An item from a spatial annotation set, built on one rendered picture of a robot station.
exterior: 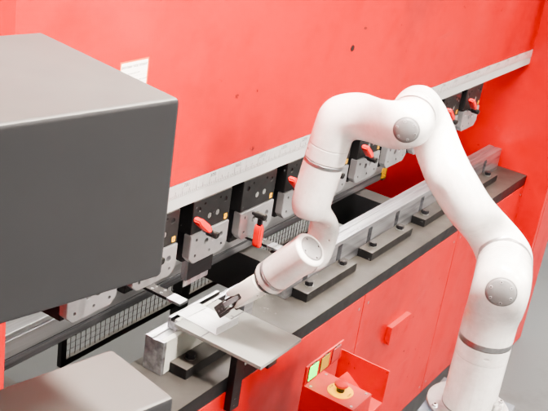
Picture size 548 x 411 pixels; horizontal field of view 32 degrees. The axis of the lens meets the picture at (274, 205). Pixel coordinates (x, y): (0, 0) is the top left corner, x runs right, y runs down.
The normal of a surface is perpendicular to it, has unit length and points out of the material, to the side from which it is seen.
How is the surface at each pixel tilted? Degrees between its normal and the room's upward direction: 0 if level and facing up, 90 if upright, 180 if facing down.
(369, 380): 90
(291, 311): 0
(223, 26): 90
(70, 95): 0
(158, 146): 90
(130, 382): 0
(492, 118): 90
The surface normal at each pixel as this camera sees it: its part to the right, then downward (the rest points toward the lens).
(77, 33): 0.82, 0.33
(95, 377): 0.14, -0.91
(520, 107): -0.56, 0.26
